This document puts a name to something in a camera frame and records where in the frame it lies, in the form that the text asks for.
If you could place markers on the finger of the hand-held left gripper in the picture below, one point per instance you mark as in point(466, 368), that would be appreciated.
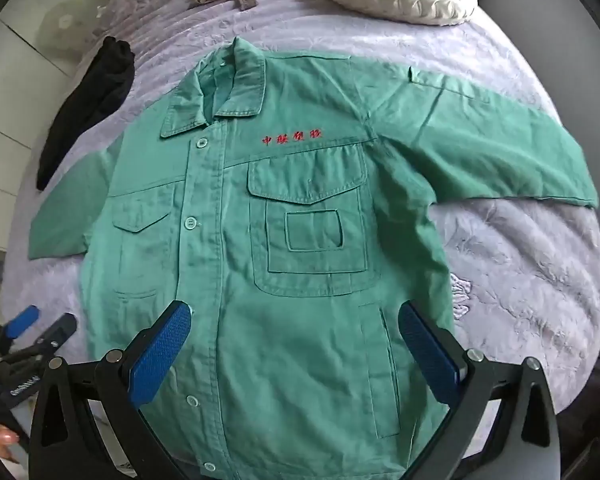
point(20, 322)
point(55, 332)

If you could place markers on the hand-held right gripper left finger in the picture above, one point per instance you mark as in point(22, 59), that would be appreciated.
point(162, 355)

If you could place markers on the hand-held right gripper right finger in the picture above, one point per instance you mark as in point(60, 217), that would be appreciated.
point(427, 355)

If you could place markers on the green work shirt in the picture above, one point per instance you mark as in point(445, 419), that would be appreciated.
point(290, 240)

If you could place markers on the person's left hand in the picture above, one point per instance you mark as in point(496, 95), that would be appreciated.
point(6, 440)

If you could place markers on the lavender embossed blanket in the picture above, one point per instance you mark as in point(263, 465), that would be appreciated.
point(520, 270)

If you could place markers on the black garment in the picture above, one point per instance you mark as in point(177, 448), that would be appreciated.
point(92, 105)

